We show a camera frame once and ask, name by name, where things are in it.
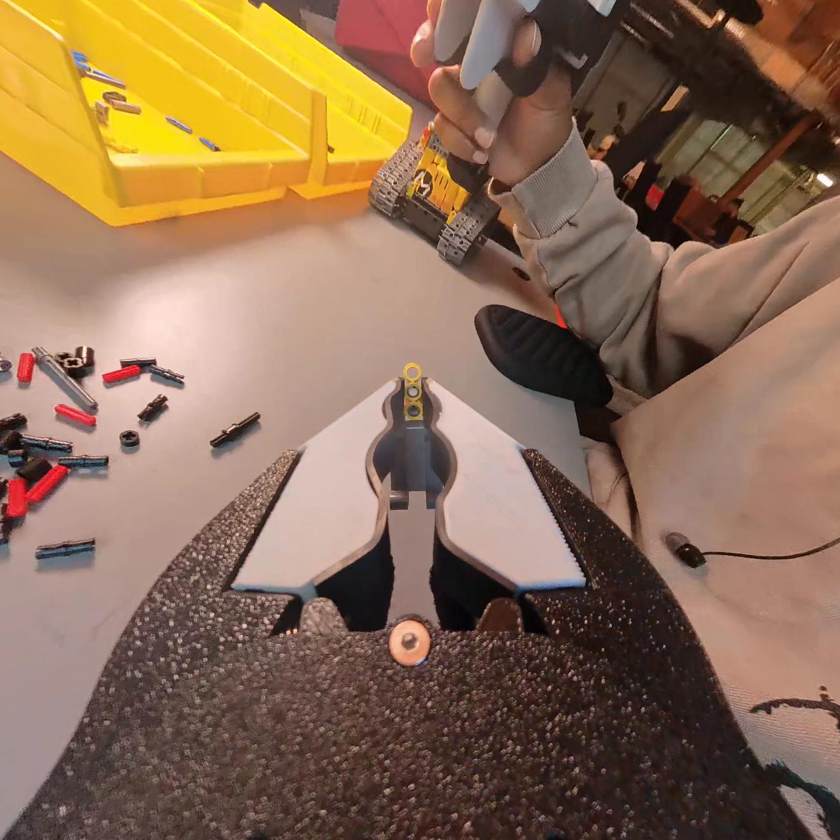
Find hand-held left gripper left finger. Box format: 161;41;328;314
231;378;405;620

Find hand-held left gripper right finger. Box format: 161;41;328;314
423;378;589;620

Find yellow building block assembly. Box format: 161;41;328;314
373;363;455;513

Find yellow plastic bin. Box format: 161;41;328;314
197;0;416;200
0;0;328;228

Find blue grey pieces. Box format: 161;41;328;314
66;49;224;157

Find person's right forearm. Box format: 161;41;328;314
506;125;840;397

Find grey desk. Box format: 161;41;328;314
0;145;618;840

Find yellow toy robot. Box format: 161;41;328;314
367;124;509;269

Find person's torso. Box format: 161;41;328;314
583;276;840;840

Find pile of black red pieces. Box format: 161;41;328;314
0;344;262;564

